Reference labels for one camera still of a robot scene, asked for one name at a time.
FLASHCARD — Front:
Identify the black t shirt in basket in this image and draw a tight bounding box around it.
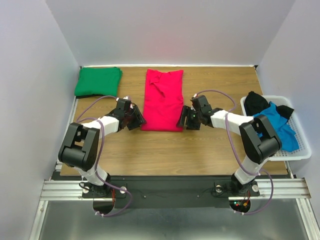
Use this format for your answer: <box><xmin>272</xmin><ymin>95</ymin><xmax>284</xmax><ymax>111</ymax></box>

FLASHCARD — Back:
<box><xmin>244</xmin><ymin>91</ymin><xmax>294</xmax><ymax>120</ymax></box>

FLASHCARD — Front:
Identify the blue t shirt in basket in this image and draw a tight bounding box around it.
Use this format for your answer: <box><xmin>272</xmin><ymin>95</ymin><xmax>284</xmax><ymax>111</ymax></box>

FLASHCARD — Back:
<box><xmin>252</xmin><ymin>101</ymin><xmax>299</xmax><ymax>152</ymax></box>

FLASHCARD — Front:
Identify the aluminium frame rail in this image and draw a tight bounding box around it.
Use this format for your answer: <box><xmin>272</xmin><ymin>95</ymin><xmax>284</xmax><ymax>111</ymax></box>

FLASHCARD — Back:
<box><xmin>29</xmin><ymin>97</ymin><xmax>86</xmax><ymax>240</ymax></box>
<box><xmin>257</xmin><ymin>159</ymin><xmax>320</xmax><ymax>240</ymax></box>

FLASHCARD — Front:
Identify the white plastic laundry basket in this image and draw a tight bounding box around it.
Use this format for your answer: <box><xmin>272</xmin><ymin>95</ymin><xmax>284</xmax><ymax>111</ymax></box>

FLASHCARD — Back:
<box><xmin>239</xmin><ymin>94</ymin><xmax>313</xmax><ymax>162</ymax></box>

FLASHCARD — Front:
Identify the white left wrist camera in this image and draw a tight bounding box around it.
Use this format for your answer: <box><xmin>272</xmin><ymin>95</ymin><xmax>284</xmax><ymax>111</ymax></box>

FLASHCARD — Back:
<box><xmin>116</xmin><ymin>96</ymin><xmax>132</xmax><ymax>103</ymax></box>

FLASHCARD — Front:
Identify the pink red t shirt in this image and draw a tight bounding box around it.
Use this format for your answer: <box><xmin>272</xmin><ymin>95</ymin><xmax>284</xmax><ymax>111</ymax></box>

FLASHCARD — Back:
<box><xmin>141</xmin><ymin>69</ymin><xmax>184</xmax><ymax>132</ymax></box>

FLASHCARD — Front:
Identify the aluminium frame rail right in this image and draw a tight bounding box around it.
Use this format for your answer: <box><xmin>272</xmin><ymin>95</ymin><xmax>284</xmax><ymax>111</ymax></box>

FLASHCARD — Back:
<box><xmin>257</xmin><ymin>159</ymin><xmax>320</xmax><ymax>240</ymax></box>

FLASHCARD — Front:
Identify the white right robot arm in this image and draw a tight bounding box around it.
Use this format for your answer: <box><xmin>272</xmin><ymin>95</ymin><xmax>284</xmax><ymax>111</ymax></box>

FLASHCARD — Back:
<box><xmin>176</xmin><ymin>95</ymin><xmax>282</xmax><ymax>195</ymax></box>

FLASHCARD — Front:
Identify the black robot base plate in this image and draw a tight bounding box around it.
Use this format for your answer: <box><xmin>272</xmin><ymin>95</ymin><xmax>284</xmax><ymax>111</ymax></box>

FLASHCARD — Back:
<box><xmin>79</xmin><ymin>175</ymin><xmax>260</xmax><ymax>211</ymax></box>

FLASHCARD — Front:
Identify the folded green t shirt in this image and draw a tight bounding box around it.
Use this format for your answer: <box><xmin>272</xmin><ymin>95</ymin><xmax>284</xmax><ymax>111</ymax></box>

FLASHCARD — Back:
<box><xmin>74</xmin><ymin>67</ymin><xmax>123</xmax><ymax>98</ymax></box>

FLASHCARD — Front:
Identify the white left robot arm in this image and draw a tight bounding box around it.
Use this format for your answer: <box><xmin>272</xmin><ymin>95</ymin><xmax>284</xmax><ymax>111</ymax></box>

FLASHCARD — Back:
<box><xmin>58</xmin><ymin>97</ymin><xmax>146</xmax><ymax>198</ymax></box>

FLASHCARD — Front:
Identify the aluminium frame rail left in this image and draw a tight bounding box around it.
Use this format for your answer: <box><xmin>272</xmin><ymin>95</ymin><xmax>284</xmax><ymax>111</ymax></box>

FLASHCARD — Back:
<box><xmin>29</xmin><ymin>97</ymin><xmax>86</xmax><ymax>240</ymax></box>

